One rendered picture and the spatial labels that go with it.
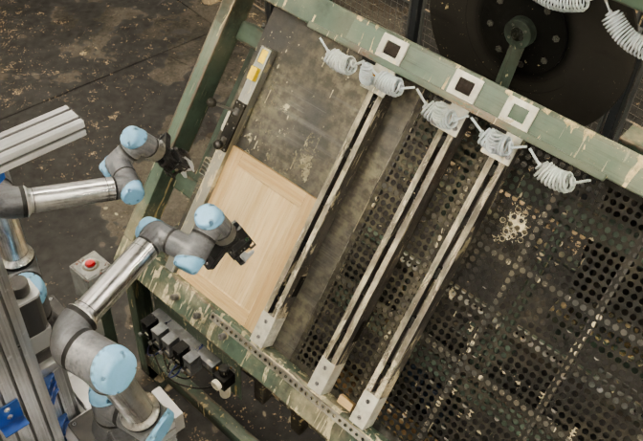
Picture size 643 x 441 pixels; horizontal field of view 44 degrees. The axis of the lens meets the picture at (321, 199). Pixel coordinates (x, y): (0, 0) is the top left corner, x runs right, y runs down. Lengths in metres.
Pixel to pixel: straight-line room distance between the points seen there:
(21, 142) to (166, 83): 3.70
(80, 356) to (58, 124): 0.57
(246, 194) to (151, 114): 2.54
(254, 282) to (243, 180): 0.38
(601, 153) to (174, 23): 4.51
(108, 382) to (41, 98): 3.89
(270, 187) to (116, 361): 1.13
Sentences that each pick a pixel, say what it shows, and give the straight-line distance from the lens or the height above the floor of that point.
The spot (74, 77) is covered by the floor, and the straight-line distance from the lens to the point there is 5.89.
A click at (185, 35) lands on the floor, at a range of 6.23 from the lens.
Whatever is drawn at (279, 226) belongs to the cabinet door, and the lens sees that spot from 2.91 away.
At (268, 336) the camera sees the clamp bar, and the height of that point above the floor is 0.96.
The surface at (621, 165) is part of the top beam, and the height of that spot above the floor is 1.88.
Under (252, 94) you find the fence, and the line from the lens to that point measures 2.99.
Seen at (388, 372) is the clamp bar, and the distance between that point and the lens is 2.67.
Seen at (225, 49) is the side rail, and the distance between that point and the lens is 3.16.
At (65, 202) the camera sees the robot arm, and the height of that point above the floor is 1.60.
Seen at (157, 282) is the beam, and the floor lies 0.85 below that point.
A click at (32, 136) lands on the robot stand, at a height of 2.03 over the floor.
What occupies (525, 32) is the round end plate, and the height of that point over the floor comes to 1.87.
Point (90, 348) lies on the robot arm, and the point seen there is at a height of 1.67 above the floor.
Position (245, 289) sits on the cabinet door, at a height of 0.99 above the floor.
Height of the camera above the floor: 3.29
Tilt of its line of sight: 44 degrees down
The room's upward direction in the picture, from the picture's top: 3 degrees clockwise
